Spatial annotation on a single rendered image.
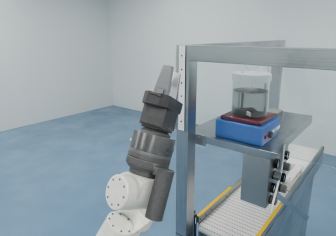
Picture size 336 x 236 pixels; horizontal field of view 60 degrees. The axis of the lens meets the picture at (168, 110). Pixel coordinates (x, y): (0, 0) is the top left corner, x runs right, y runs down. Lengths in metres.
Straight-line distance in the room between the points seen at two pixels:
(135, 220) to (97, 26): 6.27
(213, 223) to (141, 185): 0.93
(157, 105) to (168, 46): 5.22
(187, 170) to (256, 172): 0.28
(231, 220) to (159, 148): 0.98
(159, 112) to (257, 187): 0.71
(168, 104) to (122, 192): 0.18
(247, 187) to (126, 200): 0.73
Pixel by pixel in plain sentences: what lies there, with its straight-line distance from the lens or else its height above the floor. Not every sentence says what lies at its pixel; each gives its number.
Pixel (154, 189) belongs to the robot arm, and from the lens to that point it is 0.56.
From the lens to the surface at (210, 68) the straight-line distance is 1.07.
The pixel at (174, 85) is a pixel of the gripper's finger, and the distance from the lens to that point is 0.63.
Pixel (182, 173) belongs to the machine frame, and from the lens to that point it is 1.27.
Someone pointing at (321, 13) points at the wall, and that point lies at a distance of 4.57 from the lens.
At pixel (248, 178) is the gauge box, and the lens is 1.19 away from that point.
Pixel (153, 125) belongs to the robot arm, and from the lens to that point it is 0.56.
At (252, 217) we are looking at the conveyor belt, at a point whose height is 0.81.
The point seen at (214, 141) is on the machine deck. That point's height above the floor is 1.24.
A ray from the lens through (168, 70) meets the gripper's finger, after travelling 0.58.
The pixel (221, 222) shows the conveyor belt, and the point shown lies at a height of 0.81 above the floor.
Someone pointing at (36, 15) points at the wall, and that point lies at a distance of 6.07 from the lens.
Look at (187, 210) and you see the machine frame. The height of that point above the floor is 0.92.
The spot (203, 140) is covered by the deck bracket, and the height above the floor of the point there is 1.24.
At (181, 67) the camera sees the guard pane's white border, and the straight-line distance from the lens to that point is 1.14.
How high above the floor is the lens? 1.66
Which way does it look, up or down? 15 degrees down
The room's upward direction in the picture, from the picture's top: straight up
